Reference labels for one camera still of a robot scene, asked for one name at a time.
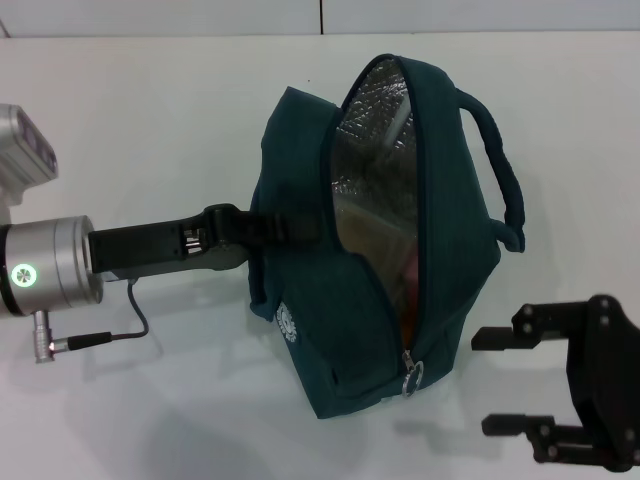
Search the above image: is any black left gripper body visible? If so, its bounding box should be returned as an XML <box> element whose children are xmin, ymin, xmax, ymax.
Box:
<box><xmin>87</xmin><ymin>202</ymin><xmax>252</xmax><ymax>282</ymax></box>

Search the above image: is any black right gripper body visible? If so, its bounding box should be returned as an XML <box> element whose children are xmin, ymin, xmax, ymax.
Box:
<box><xmin>564</xmin><ymin>293</ymin><xmax>640</xmax><ymax>474</ymax></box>

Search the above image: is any yellow banana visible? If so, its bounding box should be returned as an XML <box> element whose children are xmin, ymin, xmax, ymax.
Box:
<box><xmin>394</xmin><ymin>294</ymin><xmax>421</xmax><ymax>346</ymax></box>

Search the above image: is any dark teal lunch bag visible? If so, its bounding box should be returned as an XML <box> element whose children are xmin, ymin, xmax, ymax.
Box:
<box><xmin>247</xmin><ymin>53</ymin><xmax>527</xmax><ymax>420</ymax></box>

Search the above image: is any grey left gripper cable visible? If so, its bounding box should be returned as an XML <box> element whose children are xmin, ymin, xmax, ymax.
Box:
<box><xmin>30</xmin><ymin>278</ymin><xmax>151</xmax><ymax>366</ymax></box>

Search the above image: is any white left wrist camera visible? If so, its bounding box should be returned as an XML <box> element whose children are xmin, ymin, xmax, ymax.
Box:
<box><xmin>0</xmin><ymin>103</ymin><xmax>60</xmax><ymax>224</ymax></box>

